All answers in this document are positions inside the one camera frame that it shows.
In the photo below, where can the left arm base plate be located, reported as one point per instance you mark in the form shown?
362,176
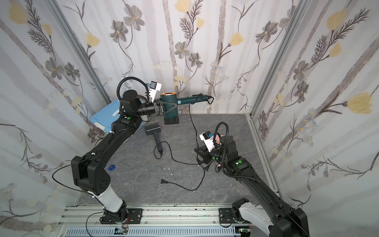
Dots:
133,215

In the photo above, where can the dark green hair dryer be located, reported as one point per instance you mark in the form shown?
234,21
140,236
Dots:
172,96

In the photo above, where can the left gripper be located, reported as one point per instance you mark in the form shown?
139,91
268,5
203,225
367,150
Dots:
158,108

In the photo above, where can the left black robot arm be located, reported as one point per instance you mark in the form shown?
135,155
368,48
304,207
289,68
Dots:
89,172

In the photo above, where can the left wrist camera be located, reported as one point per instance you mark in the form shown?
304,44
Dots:
153,87

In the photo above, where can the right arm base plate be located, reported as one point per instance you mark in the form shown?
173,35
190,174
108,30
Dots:
226,216

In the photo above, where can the blue lidded storage box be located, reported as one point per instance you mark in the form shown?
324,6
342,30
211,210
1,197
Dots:
104,118

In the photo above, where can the aluminium mounting rail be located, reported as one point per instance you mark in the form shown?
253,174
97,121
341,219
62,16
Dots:
158,220

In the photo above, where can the pink hair dryer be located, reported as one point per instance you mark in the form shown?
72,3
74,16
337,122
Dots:
218,166

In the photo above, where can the small blue object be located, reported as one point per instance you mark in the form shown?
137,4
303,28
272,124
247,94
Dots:
111,167

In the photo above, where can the black hair dryer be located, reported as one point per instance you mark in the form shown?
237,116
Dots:
154,130

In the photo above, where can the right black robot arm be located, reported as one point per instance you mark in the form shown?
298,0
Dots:
276,218

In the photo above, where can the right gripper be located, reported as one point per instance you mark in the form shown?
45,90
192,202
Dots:
204,152

